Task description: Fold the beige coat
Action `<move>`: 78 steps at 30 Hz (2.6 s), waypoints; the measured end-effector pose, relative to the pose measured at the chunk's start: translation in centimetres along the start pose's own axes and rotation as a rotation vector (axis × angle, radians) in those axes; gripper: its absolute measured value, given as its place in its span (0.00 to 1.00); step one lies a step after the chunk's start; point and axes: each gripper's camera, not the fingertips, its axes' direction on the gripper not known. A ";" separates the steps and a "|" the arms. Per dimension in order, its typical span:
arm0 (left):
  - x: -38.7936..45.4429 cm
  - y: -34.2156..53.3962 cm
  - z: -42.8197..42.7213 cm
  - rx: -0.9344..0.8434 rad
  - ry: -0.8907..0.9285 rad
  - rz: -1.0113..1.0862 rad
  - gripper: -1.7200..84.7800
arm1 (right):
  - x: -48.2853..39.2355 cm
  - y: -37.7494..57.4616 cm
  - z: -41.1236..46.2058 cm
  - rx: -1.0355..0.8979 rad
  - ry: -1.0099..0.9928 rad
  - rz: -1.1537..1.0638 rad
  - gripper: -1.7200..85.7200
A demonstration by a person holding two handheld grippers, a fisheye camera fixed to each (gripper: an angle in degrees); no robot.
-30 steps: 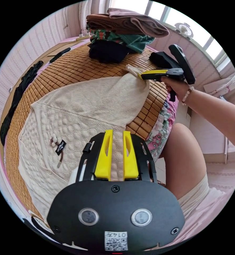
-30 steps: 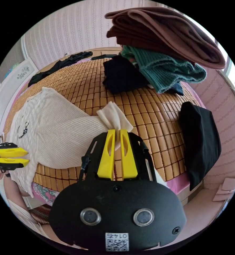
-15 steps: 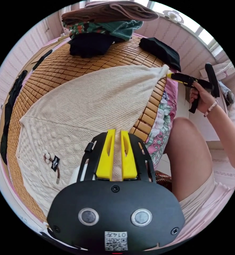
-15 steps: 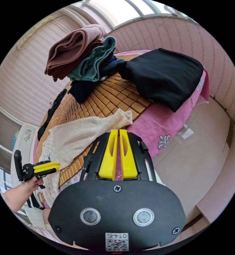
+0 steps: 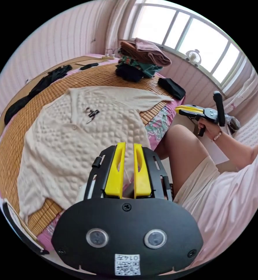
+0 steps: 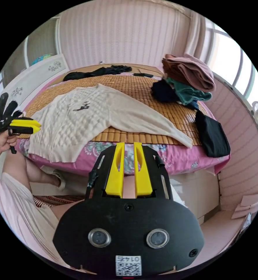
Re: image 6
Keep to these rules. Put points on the person's left hand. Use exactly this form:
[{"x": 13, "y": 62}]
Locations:
[{"x": 2, "y": 141}]

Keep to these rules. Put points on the small black flat object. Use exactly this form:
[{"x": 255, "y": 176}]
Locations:
[{"x": 143, "y": 75}]

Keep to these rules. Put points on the pink curtain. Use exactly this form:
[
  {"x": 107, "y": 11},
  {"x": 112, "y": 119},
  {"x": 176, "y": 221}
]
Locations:
[{"x": 196, "y": 37}]

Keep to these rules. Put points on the person's body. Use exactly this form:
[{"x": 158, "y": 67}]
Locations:
[{"x": 22, "y": 196}]

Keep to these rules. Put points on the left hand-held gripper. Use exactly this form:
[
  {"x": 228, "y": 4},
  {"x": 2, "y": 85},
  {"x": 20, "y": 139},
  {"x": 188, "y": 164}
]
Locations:
[{"x": 22, "y": 130}]

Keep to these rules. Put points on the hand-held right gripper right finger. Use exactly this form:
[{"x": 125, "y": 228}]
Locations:
[{"x": 143, "y": 179}]

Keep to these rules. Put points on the window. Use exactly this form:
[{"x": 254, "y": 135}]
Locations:
[{"x": 233, "y": 61}]

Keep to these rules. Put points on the black crumpled garment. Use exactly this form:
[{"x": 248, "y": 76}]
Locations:
[{"x": 94, "y": 73}]

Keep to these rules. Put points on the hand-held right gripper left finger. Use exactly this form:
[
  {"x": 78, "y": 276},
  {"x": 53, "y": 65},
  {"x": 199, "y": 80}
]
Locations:
[{"x": 114, "y": 175}]

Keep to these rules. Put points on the black folded garment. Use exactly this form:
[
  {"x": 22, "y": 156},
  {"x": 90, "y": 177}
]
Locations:
[{"x": 212, "y": 135}]

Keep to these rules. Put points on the white cupboard with flower print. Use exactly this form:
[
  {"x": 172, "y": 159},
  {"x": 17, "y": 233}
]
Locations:
[{"x": 39, "y": 73}]

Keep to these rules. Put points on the beige knitted coat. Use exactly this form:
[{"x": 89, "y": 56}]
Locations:
[{"x": 81, "y": 122}]

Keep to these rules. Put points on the bed with woven mat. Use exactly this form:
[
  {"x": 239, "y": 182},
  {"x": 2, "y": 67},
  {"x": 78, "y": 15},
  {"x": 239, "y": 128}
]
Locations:
[{"x": 137, "y": 87}]

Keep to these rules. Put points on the flat cardboard carton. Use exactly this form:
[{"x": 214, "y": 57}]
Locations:
[{"x": 247, "y": 206}]

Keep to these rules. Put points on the pile of clothes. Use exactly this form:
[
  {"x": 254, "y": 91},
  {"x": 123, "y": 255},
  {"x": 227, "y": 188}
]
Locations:
[{"x": 185, "y": 81}]

